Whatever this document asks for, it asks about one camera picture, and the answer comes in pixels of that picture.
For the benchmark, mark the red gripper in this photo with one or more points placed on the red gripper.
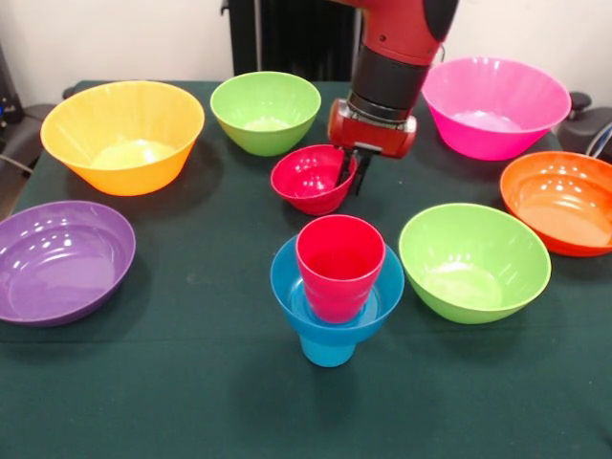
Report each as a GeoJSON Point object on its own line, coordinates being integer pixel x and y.
{"type": "Point", "coordinates": [370, 134]}

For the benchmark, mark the red bowl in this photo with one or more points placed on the red bowl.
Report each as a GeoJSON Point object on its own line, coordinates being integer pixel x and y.
{"type": "Point", "coordinates": [306, 181]}

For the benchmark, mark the red cup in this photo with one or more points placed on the red cup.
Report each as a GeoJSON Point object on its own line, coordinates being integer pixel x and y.
{"type": "Point", "coordinates": [339, 268]}

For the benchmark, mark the blue bowl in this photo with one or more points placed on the blue bowl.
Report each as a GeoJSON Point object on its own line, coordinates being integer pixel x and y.
{"type": "Point", "coordinates": [296, 306]}

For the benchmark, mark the pink bowl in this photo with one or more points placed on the pink bowl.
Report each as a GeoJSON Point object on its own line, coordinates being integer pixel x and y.
{"type": "Point", "coordinates": [502, 95]}

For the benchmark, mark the blue cup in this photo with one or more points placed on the blue cup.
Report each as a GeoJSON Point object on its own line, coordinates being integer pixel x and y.
{"type": "Point", "coordinates": [327, 354]}

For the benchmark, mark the purple bowl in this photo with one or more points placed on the purple bowl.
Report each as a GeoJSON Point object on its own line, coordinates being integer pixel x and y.
{"type": "Point", "coordinates": [57, 268]}

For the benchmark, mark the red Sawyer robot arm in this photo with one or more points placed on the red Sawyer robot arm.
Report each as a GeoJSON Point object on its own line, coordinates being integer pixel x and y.
{"type": "Point", "coordinates": [401, 52]}

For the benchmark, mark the green bowl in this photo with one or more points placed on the green bowl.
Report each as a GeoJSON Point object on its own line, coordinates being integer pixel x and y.
{"type": "Point", "coordinates": [265, 102]}
{"type": "Point", "coordinates": [473, 258]}

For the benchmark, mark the orange bowl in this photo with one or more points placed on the orange bowl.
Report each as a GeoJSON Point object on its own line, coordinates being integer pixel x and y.
{"type": "Point", "coordinates": [559, 196]}

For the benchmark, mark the black office chair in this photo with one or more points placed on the black office chair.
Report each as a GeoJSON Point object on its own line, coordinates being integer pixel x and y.
{"type": "Point", "coordinates": [28, 129]}
{"type": "Point", "coordinates": [585, 129]}

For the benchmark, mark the yellow bowl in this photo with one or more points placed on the yellow bowl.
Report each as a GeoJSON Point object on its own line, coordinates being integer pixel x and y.
{"type": "Point", "coordinates": [119, 115]}

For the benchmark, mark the dark green tablecloth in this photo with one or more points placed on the dark green tablecloth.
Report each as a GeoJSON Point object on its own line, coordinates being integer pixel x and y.
{"type": "Point", "coordinates": [191, 406]}

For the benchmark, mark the black computer box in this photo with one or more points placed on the black computer box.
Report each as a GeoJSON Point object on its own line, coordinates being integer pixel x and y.
{"type": "Point", "coordinates": [9, 95]}

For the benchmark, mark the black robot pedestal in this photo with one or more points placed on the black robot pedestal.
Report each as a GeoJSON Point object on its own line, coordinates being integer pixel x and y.
{"type": "Point", "coordinates": [287, 38]}

